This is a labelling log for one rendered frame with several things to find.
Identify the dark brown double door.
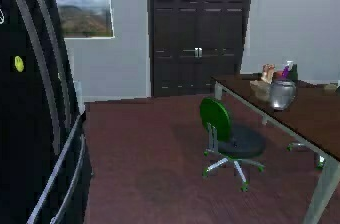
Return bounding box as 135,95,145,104
147,0,252,98

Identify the green black office chair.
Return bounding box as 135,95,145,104
199,96,267,193

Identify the tan hand statue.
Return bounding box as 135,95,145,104
260,63,276,84

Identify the grey glass vase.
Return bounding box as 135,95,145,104
268,78,297,111

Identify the purple spray bottle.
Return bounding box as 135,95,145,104
280,60,294,80

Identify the framed landscape picture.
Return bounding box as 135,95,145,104
55,0,115,40

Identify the dark brown table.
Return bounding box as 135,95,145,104
210,73,340,224

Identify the yellow round fridge magnet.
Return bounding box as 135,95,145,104
14,55,25,74

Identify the small brown round object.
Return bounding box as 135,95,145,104
323,83,338,94

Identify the black fridge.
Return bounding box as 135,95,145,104
0,0,93,224

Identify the silver door handle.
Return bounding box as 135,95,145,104
183,47,200,59

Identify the grey fridge handle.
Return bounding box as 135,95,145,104
50,134,87,224
26,114,82,224
37,0,73,131
15,0,62,156

